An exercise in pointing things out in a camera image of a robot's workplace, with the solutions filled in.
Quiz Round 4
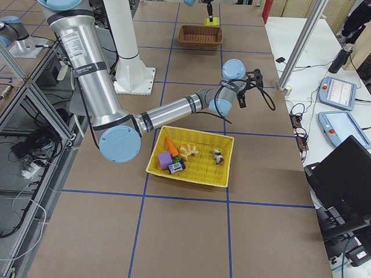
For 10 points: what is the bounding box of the black camera cable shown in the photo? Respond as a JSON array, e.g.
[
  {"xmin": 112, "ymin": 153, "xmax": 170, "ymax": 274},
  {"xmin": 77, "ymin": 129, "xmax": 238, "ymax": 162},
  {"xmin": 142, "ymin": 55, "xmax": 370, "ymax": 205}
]
[{"xmin": 208, "ymin": 78, "xmax": 277, "ymax": 125}]

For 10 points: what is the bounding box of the yellow plastic mesh basket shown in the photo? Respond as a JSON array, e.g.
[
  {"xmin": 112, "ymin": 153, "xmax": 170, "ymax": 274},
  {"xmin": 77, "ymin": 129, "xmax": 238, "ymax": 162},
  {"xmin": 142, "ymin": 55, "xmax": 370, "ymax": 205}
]
[{"xmin": 146, "ymin": 126, "xmax": 234, "ymax": 188}]

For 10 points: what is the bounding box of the small black device box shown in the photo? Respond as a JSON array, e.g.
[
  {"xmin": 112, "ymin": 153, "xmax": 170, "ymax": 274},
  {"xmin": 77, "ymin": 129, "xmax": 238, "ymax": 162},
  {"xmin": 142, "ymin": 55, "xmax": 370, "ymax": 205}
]
[{"xmin": 276, "ymin": 57, "xmax": 286, "ymax": 63}]

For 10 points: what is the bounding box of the yellow clear tape roll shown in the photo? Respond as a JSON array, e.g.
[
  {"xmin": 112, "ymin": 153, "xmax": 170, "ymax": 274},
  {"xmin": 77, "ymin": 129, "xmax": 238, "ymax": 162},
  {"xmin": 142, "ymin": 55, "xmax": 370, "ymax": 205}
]
[{"xmin": 203, "ymin": 17, "xmax": 220, "ymax": 27}]

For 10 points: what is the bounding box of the black water bottle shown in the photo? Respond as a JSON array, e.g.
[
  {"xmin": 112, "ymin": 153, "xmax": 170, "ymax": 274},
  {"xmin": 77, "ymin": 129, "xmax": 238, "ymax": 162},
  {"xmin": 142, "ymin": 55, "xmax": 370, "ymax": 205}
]
[{"xmin": 328, "ymin": 43, "xmax": 354, "ymax": 74}]

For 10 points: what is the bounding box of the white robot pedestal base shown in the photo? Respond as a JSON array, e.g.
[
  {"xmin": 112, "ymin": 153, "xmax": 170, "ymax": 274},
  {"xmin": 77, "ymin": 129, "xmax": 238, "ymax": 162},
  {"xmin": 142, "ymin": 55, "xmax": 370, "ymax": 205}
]
[{"xmin": 104, "ymin": 0, "xmax": 156, "ymax": 95}]

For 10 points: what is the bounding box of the black laptop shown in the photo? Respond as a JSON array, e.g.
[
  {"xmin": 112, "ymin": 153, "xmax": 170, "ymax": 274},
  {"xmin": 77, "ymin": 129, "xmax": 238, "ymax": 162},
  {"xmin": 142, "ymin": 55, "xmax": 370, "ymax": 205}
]
[{"xmin": 304, "ymin": 136, "xmax": 370, "ymax": 216}]

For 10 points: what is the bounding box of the black monitor stand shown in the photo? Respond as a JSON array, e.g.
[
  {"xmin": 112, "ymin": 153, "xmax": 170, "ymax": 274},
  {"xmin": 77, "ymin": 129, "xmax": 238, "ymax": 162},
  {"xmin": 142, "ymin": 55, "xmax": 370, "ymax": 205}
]
[{"xmin": 316, "ymin": 207, "xmax": 370, "ymax": 242}]

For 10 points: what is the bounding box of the teach pendant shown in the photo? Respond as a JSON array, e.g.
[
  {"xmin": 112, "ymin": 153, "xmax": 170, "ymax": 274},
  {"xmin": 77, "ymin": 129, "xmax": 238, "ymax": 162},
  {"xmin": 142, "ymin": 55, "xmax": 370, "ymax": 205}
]
[
  {"xmin": 318, "ymin": 76, "xmax": 357, "ymax": 111},
  {"xmin": 318, "ymin": 111, "xmax": 370, "ymax": 149}
]

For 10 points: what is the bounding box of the black usb hub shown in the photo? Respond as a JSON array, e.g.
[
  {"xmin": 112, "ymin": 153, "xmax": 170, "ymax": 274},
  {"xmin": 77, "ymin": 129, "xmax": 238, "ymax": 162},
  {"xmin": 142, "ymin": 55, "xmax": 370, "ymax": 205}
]
[{"xmin": 289, "ymin": 113, "xmax": 308, "ymax": 152}]

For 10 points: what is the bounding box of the near teach pendant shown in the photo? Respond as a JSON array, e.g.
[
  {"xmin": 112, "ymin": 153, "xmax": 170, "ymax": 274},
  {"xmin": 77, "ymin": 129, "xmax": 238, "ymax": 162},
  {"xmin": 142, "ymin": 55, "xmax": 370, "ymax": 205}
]
[{"xmin": 318, "ymin": 111, "xmax": 370, "ymax": 149}]

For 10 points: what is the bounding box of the orange toy carrot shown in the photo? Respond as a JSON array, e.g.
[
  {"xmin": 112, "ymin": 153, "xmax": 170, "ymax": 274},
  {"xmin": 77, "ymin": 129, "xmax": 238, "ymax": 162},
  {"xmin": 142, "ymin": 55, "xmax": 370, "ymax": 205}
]
[{"xmin": 165, "ymin": 137, "xmax": 184, "ymax": 163}]

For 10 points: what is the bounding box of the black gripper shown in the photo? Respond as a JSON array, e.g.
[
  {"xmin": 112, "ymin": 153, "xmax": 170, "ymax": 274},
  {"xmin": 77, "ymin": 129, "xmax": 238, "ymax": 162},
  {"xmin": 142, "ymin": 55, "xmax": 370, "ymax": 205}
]
[{"xmin": 205, "ymin": 0, "xmax": 263, "ymax": 108}]

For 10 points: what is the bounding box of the brown wicker basket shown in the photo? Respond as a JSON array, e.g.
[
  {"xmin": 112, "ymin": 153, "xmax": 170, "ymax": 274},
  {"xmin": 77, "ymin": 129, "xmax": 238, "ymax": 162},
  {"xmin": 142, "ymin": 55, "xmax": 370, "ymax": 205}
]
[{"xmin": 179, "ymin": 25, "xmax": 223, "ymax": 50}]

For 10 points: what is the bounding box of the purple foam block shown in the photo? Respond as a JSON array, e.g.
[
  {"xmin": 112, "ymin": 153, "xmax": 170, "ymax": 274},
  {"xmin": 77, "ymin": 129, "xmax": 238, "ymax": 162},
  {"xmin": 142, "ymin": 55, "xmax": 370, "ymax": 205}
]
[{"xmin": 158, "ymin": 151, "xmax": 173, "ymax": 170}]

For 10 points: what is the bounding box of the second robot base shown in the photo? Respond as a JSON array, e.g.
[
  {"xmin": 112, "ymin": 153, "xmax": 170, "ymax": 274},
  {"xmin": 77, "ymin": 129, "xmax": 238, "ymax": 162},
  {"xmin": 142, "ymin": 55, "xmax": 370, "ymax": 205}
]
[{"xmin": 1, "ymin": 16, "xmax": 49, "ymax": 58}]

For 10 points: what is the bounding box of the panda figurine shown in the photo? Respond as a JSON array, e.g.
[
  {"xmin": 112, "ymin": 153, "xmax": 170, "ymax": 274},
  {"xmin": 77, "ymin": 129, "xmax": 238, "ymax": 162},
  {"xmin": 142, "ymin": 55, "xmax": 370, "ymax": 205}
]
[{"xmin": 213, "ymin": 148, "xmax": 224, "ymax": 164}]

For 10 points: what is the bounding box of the aluminium frame post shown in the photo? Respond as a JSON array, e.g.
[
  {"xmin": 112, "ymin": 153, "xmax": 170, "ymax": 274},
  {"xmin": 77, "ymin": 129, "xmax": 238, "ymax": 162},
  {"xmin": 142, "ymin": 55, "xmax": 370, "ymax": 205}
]
[{"xmin": 277, "ymin": 0, "xmax": 328, "ymax": 96}]

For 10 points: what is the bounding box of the far teach pendant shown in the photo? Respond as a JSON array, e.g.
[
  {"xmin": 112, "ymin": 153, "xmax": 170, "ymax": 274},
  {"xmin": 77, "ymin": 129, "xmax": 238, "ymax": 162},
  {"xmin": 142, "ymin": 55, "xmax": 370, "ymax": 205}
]
[{"xmin": 318, "ymin": 76, "xmax": 357, "ymax": 111}]

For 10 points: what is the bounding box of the toy croissant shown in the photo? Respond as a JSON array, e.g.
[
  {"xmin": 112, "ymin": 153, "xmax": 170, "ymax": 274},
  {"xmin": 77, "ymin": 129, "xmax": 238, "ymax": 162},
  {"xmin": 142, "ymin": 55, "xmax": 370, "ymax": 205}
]
[{"xmin": 179, "ymin": 144, "xmax": 198, "ymax": 161}]

